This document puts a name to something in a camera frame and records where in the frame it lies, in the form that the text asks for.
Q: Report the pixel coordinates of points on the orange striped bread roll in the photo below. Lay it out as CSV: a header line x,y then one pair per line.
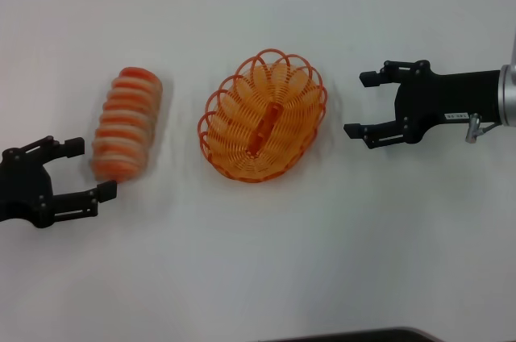
x,y
127,124

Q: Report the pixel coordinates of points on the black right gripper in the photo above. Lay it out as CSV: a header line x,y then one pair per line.
x,y
443,100

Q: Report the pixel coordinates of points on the orange woven plastic basket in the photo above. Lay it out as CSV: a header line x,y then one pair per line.
x,y
266,124

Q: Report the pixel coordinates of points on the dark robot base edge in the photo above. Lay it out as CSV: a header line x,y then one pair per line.
x,y
383,336

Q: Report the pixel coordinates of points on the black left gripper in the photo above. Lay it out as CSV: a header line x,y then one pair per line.
x,y
24,184

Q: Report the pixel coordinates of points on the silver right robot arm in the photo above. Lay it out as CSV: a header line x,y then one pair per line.
x,y
508,92

